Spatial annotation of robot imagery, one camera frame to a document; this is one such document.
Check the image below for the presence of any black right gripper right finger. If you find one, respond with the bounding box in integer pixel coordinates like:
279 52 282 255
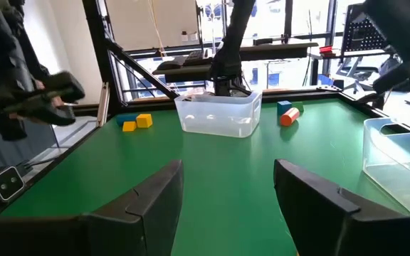
273 159 410 256

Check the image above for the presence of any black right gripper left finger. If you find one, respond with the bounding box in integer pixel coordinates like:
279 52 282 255
82 159 185 256

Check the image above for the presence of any medium yellow cube block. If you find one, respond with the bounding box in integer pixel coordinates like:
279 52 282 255
135 113 154 129

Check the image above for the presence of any large blue block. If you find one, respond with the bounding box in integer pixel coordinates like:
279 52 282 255
115 112 140 126

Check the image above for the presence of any orange cylinder block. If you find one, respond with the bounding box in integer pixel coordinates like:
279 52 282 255
279 107 301 127

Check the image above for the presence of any medium blue cube block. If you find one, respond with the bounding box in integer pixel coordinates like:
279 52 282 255
276 100 293 117

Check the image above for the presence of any clear plastic bin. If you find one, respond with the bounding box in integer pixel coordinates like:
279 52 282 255
362 117 410 216
174 90 263 139

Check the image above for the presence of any green table mat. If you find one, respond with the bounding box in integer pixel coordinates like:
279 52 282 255
0 98 410 256

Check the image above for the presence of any keyboard desk shelf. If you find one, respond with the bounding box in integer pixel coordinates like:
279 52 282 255
152 62 243 83

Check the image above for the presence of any black computer mouse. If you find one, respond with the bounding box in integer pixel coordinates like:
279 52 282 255
156 56 188 71

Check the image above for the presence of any black handheld device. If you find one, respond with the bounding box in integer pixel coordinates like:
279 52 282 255
1 70 86 127

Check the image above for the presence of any black keyboard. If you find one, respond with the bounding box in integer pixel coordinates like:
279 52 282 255
183 49 210 67

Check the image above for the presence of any person's hand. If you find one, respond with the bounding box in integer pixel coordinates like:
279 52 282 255
33 80 65 107

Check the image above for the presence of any large office desk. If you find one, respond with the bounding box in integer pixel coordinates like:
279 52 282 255
238 41 320 62

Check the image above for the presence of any black perforated panel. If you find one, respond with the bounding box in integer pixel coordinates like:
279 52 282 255
340 3 393 65

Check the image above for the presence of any light metal bracket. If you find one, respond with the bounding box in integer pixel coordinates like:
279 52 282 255
95 82 111 128

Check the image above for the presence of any black camera cable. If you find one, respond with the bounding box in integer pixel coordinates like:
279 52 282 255
14 157 62 175

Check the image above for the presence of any black depth camera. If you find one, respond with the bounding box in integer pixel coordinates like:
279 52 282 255
0 165 27 206

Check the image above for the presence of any black diagonal frame strut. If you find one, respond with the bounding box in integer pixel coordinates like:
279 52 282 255
104 37 180 101

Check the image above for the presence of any black frame post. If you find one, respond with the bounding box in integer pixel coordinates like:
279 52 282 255
81 0 122 117

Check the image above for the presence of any yellow hanging cord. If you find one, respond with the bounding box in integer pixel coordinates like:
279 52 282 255
147 0 167 58

